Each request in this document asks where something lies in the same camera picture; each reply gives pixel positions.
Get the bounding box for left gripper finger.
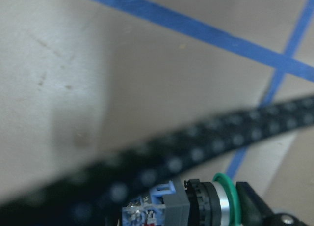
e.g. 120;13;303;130
236;182;276;226

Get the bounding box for green push button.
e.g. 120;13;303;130
119;173;242;226

